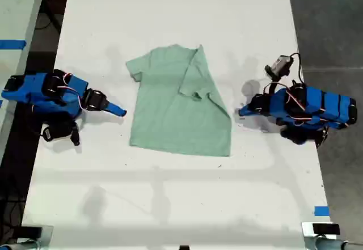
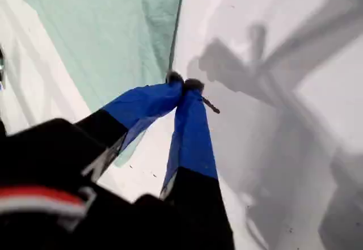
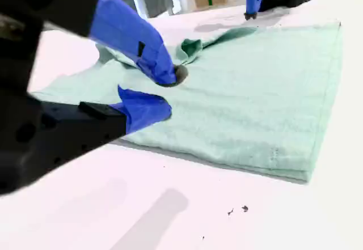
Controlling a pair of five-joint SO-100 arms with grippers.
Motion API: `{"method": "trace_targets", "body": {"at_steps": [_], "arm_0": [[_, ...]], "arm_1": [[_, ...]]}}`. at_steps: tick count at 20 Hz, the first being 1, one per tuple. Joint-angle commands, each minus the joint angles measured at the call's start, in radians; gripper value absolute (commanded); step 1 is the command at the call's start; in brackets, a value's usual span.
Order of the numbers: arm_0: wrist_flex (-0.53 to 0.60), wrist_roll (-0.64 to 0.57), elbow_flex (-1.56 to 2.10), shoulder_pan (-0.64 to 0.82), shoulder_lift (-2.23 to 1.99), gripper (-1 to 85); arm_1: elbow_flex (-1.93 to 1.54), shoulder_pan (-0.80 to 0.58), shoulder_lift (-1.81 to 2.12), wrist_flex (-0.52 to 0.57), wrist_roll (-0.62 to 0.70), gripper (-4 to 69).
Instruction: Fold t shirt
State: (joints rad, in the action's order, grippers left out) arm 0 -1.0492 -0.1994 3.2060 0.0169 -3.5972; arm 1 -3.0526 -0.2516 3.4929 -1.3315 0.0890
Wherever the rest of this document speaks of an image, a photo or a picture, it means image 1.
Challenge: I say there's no grey gripper camera box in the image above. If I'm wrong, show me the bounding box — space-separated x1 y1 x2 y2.
264 54 294 78

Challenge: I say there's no pale green t-shirt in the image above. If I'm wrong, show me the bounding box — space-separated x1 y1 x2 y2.
125 44 233 158

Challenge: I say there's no black floor cable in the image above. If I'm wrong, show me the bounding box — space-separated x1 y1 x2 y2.
34 3 62 35

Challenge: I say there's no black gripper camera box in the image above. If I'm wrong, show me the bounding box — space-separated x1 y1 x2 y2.
41 120 72 143

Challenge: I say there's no black camera cable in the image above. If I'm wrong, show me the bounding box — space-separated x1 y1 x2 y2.
288 52 303 86

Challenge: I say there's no black camera stalk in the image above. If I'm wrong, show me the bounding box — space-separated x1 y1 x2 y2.
263 75 281 95
69 122 81 146

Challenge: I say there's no long blue tape strip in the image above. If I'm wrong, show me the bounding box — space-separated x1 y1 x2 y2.
0 40 27 50

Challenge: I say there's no small black box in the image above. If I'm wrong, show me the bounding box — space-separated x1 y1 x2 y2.
20 226 43 238
311 223 341 235

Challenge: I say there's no metal table corner bracket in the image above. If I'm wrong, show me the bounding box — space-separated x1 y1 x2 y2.
16 224 54 250
301 221 341 239

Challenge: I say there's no short blue tape piece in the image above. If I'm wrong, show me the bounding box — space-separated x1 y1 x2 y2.
314 205 331 217

